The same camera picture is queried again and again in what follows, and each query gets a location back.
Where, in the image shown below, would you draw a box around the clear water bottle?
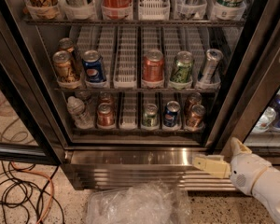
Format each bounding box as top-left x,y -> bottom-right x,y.
67,96 -> 92,129

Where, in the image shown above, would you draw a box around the slim silver can middle shelf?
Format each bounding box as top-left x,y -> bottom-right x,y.
198,49 -> 223,83

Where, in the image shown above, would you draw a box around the orange cable on floor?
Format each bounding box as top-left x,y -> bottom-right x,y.
10,161 -> 56,224

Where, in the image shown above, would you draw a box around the blue pepsi can shelf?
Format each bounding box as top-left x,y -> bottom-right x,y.
163,101 -> 180,127
82,49 -> 106,83

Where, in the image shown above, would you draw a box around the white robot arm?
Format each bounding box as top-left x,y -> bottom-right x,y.
192,137 -> 280,224

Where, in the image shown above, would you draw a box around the glass fridge door right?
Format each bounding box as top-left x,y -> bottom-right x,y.
213,3 -> 280,165

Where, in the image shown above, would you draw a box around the copper can bottom rear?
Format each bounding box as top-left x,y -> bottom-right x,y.
184,92 -> 202,114

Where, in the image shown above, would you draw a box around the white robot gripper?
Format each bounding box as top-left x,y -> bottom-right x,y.
192,137 -> 272,195

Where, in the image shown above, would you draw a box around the red can middle shelf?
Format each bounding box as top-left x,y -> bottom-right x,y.
142,49 -> 164,82

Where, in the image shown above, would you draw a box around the black cables on floor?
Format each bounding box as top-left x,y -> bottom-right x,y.
0,161 -> 66,224

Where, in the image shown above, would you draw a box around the copper can bottom front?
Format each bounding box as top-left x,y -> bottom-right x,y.
186,105 -> 205,128

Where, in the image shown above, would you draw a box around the blue pepsi can middle shelf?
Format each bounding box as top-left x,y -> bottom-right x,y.
82,49 -> 106,83

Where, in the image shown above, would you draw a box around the red can bottom rear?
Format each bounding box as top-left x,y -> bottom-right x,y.
98,92 -> 114,105

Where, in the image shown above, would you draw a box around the green can bottom shelf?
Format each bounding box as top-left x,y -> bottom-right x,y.
142,104 -> 159,127

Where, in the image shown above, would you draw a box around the clear plastic bag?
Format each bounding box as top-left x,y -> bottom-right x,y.
86,181 -> 191,224

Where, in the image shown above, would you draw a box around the blue pepsi can bottom shelf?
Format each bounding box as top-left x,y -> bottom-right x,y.
163,101 -> 180,127

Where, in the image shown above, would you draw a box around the gold can middle rear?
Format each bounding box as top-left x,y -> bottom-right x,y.
58,37 -> 75,54

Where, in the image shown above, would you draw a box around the glass fridge door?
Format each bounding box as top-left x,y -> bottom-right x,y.
0,17 -> 64,165
213,3 -> 280,165

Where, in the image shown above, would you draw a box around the green can middle shelf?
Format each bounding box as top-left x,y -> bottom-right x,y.
170,50 -> 194,84

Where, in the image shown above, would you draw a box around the copper can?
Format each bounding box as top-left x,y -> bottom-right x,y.
186,105 -> 205,128
184,92 -> 202,114

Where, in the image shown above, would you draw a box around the steel fridge base grille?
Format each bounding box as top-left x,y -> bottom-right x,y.
62,147 -> 236,191

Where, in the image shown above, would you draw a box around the glass fridge door left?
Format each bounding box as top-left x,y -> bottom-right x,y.
0,17 -> 64,165

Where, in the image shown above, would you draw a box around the gold can middle front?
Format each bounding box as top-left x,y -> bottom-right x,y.
52,50 -> 80,83

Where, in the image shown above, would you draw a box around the red cola can top shelf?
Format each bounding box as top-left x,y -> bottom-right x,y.
102,0 -> 132,20

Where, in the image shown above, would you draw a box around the red can bottom front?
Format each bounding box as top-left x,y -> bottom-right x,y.
97,103 -> 115,127

